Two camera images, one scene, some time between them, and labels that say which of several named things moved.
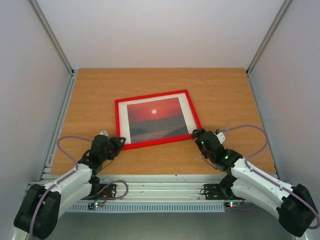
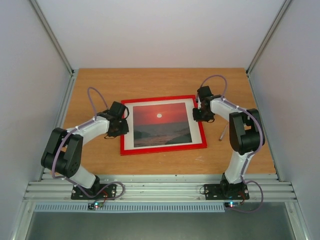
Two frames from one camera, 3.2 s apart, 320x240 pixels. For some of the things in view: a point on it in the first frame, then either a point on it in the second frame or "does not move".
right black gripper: x=200 y=135 → x=202 y=115
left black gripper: x=117 y=144 → x=125 y=130
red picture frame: x=153 y=142 → x=143 y=150
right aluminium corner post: x=268 y=35 does not move
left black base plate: x=110 y=191 does not move
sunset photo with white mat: x=156 y=118 does not move
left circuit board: x=91 y=206 does not move
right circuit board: x=232 y=204 does not move
